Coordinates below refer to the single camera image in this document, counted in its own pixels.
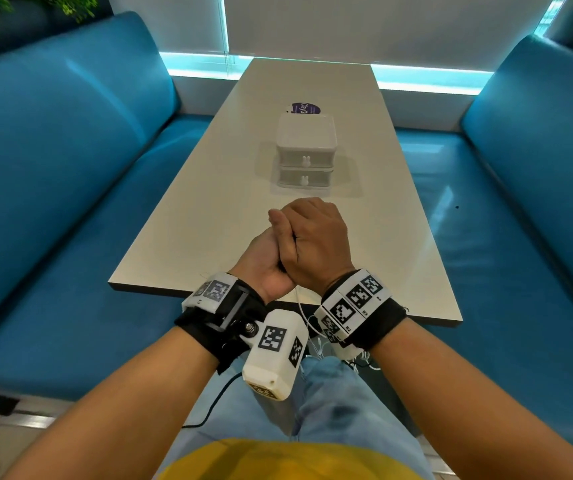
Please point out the person's right hand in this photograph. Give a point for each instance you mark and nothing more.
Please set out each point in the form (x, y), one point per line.
(321, 244)

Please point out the person's left hand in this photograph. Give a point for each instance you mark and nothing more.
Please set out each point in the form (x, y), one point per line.
(261, 264)

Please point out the white box with drawers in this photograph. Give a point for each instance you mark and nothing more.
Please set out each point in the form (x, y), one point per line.
(306, 132)

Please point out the person's right forearm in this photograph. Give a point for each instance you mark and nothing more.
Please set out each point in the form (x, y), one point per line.
(466, 409)

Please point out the person's left forearm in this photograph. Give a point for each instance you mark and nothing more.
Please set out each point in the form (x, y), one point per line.
(116, 409)

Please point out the person's blue jeans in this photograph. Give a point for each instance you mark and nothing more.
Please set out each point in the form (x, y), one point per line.
(336, 404)

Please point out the person's yellow shirt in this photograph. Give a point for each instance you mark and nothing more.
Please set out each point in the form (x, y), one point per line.
(286, 462)

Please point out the white table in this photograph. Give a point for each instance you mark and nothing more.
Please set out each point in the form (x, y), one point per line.
(206, 219)

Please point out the black marker-tagged left wristband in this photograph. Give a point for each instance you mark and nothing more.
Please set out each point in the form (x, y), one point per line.
(206, 324)

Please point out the black marker-tagged wristband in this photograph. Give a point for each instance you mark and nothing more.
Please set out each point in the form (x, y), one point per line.
(206, 324)
(381, 319)

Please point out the black marker-tagged right wristband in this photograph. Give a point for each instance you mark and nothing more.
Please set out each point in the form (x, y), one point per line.
(381, 319)

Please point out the round purple sticker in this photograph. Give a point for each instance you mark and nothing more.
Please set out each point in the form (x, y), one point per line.
(306, 108)

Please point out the blue leather sofa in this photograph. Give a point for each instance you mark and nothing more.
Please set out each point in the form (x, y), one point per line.
(56, 184)
(526, 219)

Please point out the cyan light strip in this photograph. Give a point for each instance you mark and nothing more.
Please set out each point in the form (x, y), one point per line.
(196, 64)

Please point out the green leafy plant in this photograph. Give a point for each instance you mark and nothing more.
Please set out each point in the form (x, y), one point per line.
(74, 2)

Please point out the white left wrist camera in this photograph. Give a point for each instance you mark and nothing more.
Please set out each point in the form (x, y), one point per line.
(271, 364)

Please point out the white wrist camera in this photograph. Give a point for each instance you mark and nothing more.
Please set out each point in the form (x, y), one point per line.
(271, 364)
(349, 350)

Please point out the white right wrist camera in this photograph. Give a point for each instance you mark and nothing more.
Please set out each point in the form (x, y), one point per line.
(349, 350)

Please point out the cyan vertical wall light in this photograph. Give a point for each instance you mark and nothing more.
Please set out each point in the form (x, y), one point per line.
(224, 22)

